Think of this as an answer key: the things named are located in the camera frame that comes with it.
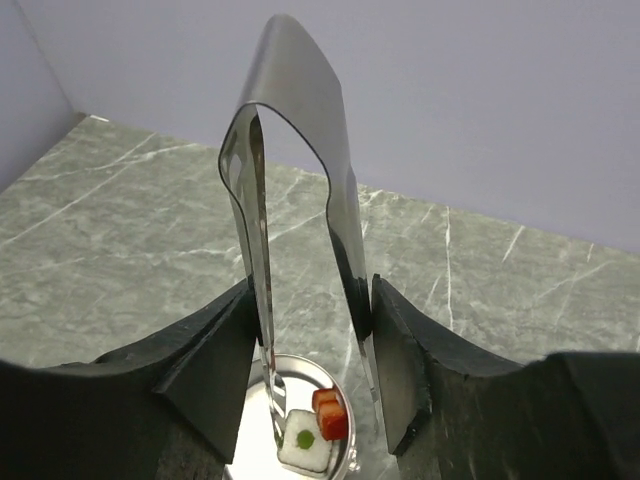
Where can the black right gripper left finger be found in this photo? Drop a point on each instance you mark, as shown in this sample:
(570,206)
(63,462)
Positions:
(165,407)

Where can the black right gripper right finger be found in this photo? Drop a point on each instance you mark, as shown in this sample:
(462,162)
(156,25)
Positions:
(453,410)

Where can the sushi roll piece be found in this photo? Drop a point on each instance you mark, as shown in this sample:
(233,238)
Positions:
(303,446)

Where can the round steel lunch box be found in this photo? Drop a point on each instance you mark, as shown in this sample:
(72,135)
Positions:
(256,449)

